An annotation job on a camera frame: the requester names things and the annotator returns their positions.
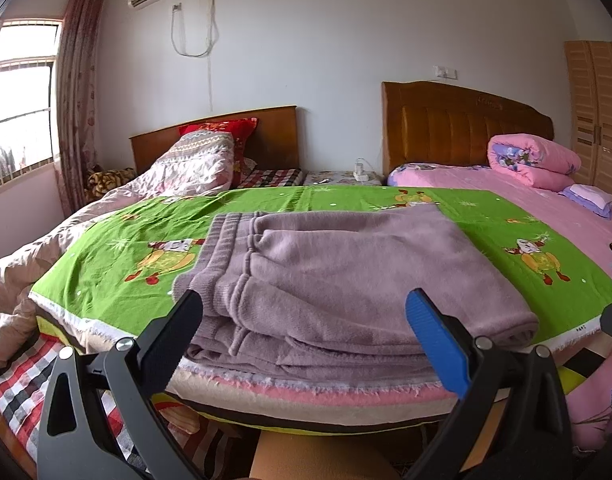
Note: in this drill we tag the red embroidered pillow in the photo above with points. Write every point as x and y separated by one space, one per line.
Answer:
236 127

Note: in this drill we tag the pink bed sheet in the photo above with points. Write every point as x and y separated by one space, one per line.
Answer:
461 177

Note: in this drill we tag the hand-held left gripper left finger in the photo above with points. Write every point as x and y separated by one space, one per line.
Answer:
178 327

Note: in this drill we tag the nightstand with floral cloth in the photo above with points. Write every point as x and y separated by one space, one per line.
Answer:
331 178

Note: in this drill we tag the pale pink patterned quilt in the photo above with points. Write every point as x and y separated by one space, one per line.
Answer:
196 160

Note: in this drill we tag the barred window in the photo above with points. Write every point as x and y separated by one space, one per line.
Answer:
16 110

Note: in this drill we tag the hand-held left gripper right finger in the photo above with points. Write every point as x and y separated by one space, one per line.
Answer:
436 340

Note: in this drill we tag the white wall socket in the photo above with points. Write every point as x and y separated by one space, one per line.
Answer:
445 72

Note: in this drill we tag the green cartoon printed blanket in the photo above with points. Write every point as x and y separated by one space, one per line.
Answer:
111 240

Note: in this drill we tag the light wooden wardrobe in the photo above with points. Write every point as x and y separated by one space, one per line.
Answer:
596 110

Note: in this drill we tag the brown plush blanket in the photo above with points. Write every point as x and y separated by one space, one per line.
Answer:
106 182

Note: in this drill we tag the large padded wooden headboard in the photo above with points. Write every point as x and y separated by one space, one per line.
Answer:
436 125

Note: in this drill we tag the purple white folded cloth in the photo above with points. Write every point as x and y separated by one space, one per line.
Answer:
586 195

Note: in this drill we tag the white power strip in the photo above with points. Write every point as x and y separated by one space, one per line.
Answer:
361 175

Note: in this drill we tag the pink floral curtain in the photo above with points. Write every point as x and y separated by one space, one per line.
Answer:
78 85

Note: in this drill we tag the mauve fleece pants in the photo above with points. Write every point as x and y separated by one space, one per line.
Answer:
336 270

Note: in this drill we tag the red black checkered sheet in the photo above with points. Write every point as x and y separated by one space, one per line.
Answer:
16 385

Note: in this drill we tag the pink fringed cloth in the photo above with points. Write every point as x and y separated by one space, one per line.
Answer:
311 392

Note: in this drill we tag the folded pink quilt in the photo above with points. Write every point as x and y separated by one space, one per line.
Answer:
541 160

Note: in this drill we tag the small wooden headboard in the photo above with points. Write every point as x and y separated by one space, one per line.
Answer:
276 135

